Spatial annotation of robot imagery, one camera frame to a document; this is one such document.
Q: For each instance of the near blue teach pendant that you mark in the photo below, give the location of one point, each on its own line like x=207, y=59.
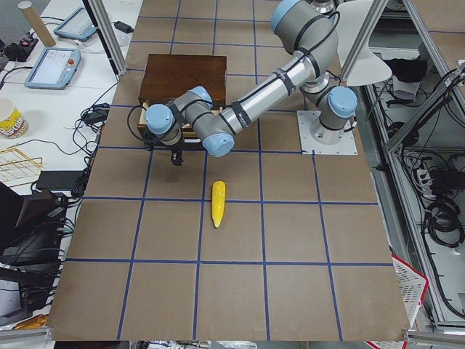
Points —
x=54, y=69

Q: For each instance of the far blue teach pendant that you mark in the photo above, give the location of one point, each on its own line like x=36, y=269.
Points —
x=77, y=26

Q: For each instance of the gold wire rack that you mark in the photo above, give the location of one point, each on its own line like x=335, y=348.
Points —
x=18, y=169

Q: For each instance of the dark brown wooden box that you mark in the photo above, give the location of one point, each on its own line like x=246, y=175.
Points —
x=167, y=77

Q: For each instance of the wooden drawer with white handle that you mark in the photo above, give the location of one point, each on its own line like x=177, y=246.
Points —
x=191, y=141

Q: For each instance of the cardboard tube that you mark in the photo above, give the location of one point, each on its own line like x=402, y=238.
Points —
x=32, y=16

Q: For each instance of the blue teach pendant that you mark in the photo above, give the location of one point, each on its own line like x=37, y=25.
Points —
x=54, y=69
x=77, y=26

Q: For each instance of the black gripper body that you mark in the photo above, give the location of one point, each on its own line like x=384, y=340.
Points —
x=176, y=151

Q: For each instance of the black power adapter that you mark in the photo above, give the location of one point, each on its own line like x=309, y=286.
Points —
x=123, y=27

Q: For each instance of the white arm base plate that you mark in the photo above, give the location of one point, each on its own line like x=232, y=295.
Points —
x=317, y=140

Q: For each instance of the white chair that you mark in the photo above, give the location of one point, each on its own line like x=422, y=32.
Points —
x=360, y=66

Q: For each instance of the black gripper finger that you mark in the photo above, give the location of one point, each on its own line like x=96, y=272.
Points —
x=176, y=158

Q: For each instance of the yellow toy corn cob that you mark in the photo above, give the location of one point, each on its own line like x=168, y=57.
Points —
x=218, y=196

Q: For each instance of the yellow popcorn paper cup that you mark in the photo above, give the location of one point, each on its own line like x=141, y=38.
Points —
x=13, y=124

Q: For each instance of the aluminium frame post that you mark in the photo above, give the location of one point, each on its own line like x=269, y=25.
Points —
x=100, y=20

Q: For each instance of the white red plastic basket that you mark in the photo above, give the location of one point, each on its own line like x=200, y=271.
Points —
x=412, y=285

